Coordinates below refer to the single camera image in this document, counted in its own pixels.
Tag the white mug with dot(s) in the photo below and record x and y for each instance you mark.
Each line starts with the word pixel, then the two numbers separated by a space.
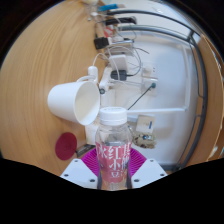
pixel 66 100

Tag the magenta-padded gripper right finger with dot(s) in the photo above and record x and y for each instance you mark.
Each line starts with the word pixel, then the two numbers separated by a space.
pixel 148 172

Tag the flat round red coaster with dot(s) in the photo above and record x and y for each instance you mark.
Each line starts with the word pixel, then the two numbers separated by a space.
pixel 66 146

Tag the grey metal desk frame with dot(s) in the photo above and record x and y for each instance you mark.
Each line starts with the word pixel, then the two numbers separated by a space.
pixel 201 100

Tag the white desk lamp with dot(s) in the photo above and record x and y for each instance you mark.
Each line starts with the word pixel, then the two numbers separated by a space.
pixel 160 110

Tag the white wall socket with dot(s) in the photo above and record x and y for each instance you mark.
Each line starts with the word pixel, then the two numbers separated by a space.
pixel 150 80

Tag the small white rounded device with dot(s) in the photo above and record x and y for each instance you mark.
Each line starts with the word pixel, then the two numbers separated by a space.
pixel 93 72

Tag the white tissue pack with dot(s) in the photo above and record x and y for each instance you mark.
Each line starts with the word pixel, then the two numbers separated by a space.
pixel 91 133

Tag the small black block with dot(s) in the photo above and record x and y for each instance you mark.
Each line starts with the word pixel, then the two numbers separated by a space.
pixel 100 43

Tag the clear drink bottle pink label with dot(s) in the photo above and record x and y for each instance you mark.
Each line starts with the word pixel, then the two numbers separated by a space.
pixel 113 156

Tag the white wall-mounted box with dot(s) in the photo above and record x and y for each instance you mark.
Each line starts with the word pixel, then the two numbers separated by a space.
pixel 145 124

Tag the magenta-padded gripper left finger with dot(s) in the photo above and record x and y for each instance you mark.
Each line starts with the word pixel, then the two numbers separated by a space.
pixel 80 173

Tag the white power adapter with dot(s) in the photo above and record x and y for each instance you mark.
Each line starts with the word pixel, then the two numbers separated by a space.
pixel 118 62

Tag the brown tree creature figurine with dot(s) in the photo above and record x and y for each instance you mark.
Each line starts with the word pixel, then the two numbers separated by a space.
pixel 145 140

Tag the small blue tube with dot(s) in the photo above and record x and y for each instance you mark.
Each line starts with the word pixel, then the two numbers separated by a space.
pixel 108 6

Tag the black charger plug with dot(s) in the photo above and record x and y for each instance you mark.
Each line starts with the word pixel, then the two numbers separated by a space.
pixel 119 75

